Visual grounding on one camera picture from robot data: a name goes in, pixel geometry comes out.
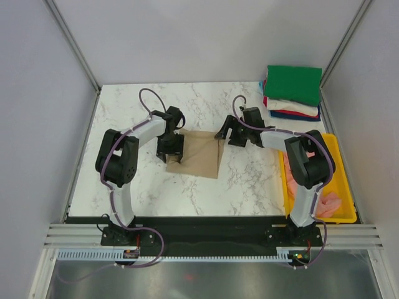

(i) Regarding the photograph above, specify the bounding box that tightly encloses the green folded t shirt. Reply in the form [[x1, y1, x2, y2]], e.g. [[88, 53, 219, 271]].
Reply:
[[264, 65, 322, 107]]

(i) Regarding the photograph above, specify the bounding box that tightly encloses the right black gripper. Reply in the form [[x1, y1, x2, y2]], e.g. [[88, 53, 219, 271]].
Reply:
[[214, 115, 251, 148]]

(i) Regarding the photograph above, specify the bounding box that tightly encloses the light blue folded t shirt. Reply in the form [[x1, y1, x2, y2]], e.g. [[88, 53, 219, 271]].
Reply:
[[259, 80, 266, 95]]

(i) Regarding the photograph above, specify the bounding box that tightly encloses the left aluminium frame post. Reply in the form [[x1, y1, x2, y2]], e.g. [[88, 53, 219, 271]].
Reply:
[[43, 0, 101, 94]]

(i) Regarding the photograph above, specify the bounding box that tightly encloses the beige t shirt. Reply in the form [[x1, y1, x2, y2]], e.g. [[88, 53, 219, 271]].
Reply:
[[166, 129, 225, 179]]

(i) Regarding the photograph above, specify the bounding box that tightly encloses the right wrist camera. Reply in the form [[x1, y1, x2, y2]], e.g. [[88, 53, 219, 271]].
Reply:
[[243, 107, 265, 128]]

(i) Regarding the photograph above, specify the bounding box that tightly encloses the white folded t shirt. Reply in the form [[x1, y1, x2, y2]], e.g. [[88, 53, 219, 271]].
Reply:
[[266, 98, 317, 116]]

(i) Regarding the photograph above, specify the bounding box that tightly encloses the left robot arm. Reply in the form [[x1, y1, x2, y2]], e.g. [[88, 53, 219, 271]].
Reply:
[[95, 112, 186, 246]]

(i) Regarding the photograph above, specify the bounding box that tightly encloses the white cable duct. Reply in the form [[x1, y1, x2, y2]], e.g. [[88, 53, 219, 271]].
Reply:
[[56, 247, 311, 263]]

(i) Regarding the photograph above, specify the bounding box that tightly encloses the right aluminium frame post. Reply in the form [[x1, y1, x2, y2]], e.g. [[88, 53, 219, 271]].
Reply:
[[320, 0, 374, 89]]

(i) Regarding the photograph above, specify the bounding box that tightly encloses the aluminium frame post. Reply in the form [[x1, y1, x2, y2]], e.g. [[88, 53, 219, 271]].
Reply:
[[320, 0, 374, 89], [43, 0, 101, 94]]

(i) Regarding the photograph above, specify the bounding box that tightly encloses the red folded t shirt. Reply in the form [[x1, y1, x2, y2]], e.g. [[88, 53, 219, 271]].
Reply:
[[259, 80, 320, 118]]

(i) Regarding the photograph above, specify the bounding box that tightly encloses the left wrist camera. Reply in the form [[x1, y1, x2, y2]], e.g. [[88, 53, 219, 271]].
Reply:
[[166, 106, 186, 131]]

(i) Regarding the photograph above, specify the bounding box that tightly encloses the yellow plastic bin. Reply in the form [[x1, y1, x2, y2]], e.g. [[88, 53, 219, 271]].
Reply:
[[279, 133, 357, 224]]

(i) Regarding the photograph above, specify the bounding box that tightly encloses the pink t shirt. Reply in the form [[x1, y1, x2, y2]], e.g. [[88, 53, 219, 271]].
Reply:
[[283, 153, 342, 218]]

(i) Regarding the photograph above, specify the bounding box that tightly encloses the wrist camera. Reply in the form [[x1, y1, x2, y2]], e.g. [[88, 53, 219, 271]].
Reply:
[[166, 106, 186, 131], [243, 107, 265, 128]]

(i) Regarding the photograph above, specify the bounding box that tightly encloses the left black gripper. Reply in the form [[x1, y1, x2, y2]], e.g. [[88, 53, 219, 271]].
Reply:
[[156, 132, 184, 163]]

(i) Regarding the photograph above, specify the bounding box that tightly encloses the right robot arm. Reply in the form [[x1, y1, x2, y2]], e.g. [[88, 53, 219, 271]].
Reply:
[[214, 115, 335, 245]]

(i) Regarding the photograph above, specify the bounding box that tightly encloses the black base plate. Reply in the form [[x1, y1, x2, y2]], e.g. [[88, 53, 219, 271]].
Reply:
[[111, 216, 322, 256]]

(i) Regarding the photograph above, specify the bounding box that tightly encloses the dark blue folded t shirt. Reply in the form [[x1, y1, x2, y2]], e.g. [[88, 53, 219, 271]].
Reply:
[[269, 106, 321, 122]]

